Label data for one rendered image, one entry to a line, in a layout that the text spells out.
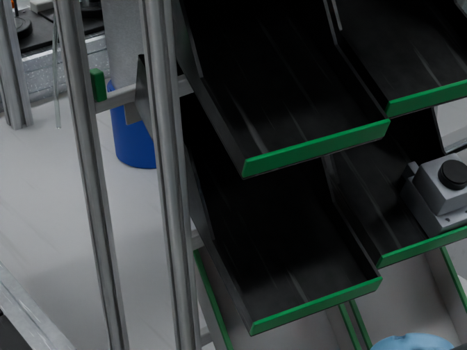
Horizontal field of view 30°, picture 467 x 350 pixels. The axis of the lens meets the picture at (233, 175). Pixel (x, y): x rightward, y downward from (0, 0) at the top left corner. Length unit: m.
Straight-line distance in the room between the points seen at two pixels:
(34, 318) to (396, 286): 0.48
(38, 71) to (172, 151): 1.25
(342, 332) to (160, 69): 0.35
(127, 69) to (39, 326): 0.59
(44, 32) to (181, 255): 1.33
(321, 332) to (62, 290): 0.57
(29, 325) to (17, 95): 0.80
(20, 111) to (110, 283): 0.93
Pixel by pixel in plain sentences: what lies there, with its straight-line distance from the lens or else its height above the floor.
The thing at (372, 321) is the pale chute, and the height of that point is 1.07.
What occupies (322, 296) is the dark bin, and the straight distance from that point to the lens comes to 0.80.
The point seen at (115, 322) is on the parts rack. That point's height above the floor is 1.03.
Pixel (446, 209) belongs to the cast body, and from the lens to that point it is 0.86.
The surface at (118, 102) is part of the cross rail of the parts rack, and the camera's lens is 0.92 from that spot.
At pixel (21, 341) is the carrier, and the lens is 1.15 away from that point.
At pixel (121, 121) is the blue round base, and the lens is 1.65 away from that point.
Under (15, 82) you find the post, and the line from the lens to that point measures 1.87.
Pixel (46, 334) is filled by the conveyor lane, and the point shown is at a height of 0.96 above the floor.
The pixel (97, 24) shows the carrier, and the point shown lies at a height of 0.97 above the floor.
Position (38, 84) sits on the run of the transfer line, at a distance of 2.00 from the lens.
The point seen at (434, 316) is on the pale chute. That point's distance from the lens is 1.01.
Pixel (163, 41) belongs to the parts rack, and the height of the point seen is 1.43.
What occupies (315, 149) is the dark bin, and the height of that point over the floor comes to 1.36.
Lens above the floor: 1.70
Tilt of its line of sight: 31 degrees down
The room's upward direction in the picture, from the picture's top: 3 degrees counter-clockwise
